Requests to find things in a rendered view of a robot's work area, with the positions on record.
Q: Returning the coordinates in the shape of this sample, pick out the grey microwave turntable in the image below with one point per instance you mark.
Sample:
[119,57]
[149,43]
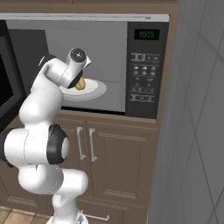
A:
[100,90]

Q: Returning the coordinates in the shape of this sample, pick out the brown drawer front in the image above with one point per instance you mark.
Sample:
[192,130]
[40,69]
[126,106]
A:
[128,214]

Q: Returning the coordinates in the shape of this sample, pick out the brown cupboard door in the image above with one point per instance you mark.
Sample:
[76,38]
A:
[122,163]
[11,186]
[71,137]

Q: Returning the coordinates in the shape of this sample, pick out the brown wall cupboard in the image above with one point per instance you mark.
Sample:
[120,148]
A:
[87,5]

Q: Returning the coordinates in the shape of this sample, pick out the hotdog bun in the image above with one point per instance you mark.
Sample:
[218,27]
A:
[82,85]

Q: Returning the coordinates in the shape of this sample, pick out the black microwave door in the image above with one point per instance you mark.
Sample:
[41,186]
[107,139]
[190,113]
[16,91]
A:
[7,87]

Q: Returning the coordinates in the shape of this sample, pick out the black microwave oven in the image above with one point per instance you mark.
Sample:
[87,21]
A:
[144,73]

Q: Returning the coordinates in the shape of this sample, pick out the white plate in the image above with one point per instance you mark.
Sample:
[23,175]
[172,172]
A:
[92,85]

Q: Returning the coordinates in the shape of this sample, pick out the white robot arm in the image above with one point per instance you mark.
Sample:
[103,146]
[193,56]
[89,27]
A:
[38,145]

